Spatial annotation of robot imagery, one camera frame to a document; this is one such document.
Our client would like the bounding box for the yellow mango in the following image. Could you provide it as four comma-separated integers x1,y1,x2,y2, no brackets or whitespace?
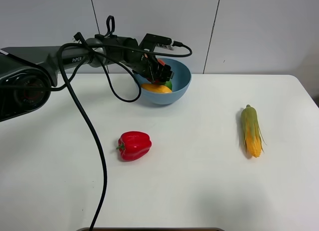
141,83,172,94

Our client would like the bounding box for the corn cob with husk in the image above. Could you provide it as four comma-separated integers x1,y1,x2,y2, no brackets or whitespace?
240,105,264,158

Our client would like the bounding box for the red apple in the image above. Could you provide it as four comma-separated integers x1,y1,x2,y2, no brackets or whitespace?
147,59,165,80

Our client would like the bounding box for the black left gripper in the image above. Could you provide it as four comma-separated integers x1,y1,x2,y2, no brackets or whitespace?
124,50,173,85

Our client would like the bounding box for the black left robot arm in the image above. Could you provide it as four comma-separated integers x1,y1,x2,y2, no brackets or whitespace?
0,35,174,121

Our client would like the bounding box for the red bell pepper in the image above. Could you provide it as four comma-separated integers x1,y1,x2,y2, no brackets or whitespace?
117,131,152,161

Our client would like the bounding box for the blue plastic bowl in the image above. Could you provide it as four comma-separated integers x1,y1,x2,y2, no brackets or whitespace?
141,58,192,105

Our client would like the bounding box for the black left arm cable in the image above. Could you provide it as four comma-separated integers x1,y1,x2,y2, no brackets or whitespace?
51,15,193,231

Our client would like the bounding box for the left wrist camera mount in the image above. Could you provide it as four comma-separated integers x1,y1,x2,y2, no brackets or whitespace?
139,33,173,52

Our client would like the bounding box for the green lime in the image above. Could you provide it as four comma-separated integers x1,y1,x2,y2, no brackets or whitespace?
165,81,172,91

